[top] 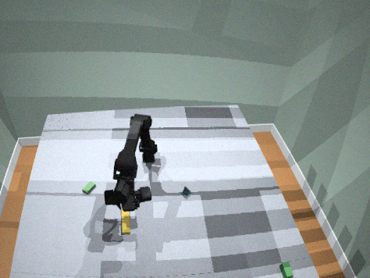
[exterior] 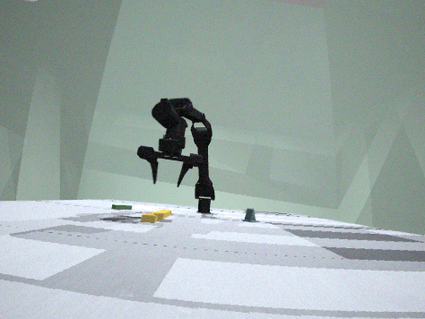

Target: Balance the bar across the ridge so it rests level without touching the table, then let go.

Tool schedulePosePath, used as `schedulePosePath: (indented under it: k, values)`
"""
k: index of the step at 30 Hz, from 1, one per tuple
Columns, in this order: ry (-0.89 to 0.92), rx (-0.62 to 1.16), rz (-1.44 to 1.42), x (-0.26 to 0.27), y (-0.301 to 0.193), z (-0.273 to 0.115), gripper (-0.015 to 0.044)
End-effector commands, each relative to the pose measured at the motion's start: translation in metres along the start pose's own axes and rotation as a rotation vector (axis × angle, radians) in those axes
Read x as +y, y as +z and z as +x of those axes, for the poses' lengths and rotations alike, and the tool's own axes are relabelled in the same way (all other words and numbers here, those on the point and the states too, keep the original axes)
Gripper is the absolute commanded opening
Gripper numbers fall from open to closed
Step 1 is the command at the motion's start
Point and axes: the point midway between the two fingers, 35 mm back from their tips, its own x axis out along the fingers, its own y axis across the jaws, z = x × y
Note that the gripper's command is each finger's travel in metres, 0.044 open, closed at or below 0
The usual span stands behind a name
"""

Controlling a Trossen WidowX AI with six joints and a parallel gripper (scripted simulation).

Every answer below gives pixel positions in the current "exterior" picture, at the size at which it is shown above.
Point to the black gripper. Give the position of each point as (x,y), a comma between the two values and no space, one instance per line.
(147,153)

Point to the teal wedge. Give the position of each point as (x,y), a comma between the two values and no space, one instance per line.
(250,216)

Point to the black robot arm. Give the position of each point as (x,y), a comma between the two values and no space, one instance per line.
(169,114)

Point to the green rectangular block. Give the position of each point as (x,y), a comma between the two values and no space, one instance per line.
(121,207)

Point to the yellow bar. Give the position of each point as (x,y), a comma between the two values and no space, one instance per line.
(155,216)

